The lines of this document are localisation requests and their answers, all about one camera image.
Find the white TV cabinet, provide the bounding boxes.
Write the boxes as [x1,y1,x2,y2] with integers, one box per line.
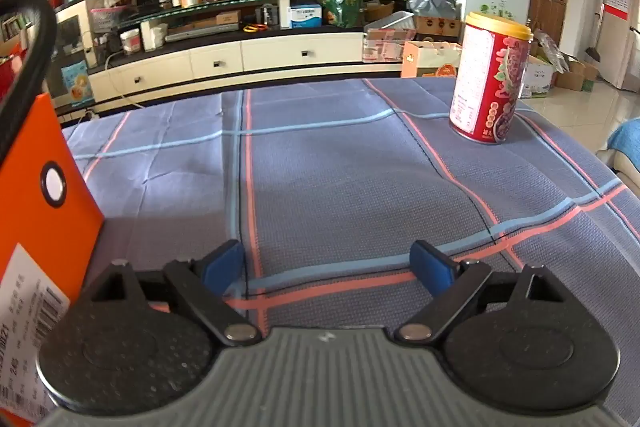
[55,0,416,118]

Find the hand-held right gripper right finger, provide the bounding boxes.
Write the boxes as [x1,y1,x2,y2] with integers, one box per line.
[392,239,576,348]

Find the white refrigerator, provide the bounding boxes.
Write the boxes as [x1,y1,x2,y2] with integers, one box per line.
[595,0,640,90]

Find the black curved strap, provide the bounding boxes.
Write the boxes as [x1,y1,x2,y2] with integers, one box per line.
[0,0,58,168]

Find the orange cardboard box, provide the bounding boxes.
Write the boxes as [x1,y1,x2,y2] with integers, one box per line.
[0,93,106,423]

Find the blue plaid tablecloth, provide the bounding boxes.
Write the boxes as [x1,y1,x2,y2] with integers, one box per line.
[61,76,640,427]

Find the blue cloth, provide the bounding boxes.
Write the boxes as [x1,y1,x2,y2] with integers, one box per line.
[607,117,640,162]

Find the red can with yellow lid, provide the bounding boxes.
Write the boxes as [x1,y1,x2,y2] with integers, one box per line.
[448,12,535,146]

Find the green foil bag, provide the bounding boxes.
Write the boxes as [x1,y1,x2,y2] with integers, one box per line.
[324,0,363,28]

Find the blue and white carton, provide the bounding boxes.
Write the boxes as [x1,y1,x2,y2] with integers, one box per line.
[290,4,323,29]

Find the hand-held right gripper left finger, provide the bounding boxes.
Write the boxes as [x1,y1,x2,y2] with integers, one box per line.
[80,239,263,348]

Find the orange patterned gift box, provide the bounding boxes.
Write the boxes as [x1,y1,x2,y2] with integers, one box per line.
[401,41,463,78]

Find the pink plastic basket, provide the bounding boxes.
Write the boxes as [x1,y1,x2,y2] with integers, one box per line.
[90,4,126,32]

